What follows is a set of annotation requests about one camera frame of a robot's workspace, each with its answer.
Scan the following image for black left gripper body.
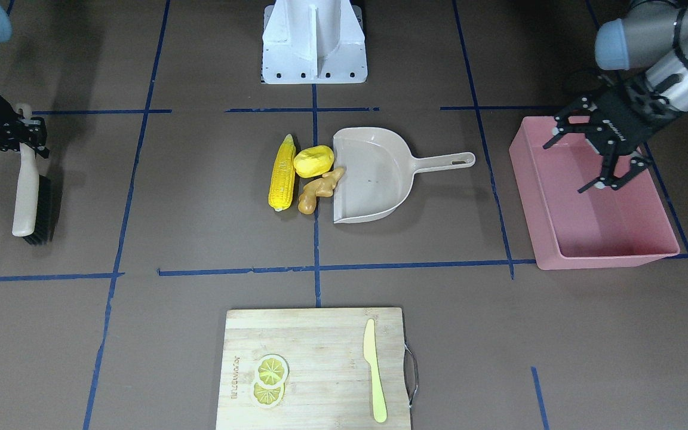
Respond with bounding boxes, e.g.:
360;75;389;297
592;73;674;156

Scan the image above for beige brush black bristles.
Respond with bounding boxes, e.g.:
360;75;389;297
12;103;52;247

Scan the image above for beige plastic dustpan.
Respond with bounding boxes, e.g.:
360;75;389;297
332;126;476;224

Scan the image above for yellow toy corn cob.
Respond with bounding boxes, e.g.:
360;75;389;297
268;134;297;211

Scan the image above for tan toy ginger root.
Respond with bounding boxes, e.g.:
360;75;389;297
297;168;346;215

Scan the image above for yellow toy potato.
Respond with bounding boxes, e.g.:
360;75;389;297
294;145;335;179

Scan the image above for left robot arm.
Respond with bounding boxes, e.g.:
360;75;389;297
543;1;688;192

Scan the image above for pink plastic bin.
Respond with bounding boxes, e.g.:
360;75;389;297
509;116;680;270

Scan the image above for yellow plastic knife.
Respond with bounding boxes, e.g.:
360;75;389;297
363;318;388;423

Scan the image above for upper lemon slice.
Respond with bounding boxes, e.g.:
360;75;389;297
254;354;289;389

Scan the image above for wooden cutting board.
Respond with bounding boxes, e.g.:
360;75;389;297
216;307;412;429

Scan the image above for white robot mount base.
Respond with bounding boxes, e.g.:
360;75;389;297
260;1;368;85

